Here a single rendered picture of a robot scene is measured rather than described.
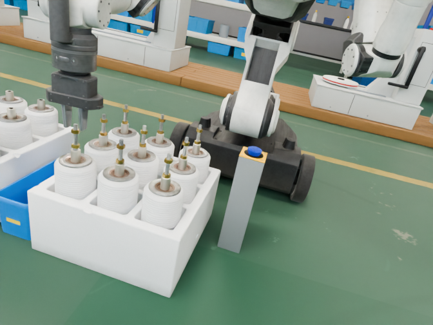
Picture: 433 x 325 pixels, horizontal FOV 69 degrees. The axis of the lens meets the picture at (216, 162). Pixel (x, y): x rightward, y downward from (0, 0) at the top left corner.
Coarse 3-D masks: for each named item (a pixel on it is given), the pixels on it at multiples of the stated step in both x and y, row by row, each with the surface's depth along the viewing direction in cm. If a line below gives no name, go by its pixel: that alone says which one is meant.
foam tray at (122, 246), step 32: (32, 192) 75; (96, 192) 80; (32, 224) 79; (64, 224) 76; (96, 224) 74; (128, 224) 71; (192, 224) 79; (64, 256) 81; (96, 256) 78; (128, 256) 75; (160, 256) 72; (160, 288) 76
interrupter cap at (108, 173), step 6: (108, 168) 77; (114, 168) 77; (126, 168) 78; (102, 174) 74; (108, 174) 74; (114, 174) 75; (126, 174) 76; (132, 174) 76; (114, 180) 72; (120, 180) 73; (126, 180) 74
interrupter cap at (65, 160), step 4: (64, 156) 78; (68, 156) 78; (84, 156) 80; (88, 156) 80; (60, 160) 76; (64, 160) 76; (68, 160) 77; (84, 160) 78; (88, 160) 79; (64, 164) 74; (68, 164) 75; (72, 164) 75; (76, 164) 75; (80, 164) 76; (84, 164) 76; (88, 164) 77
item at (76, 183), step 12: (60, 168) 74; (72, 168) 74; (84, 168) 76; (96, 168) 80; (60, 180) 75; (72, 180) 75; (84, 180) 76; (60, 192) 77; (72, 192) 76; (84, 192) 78
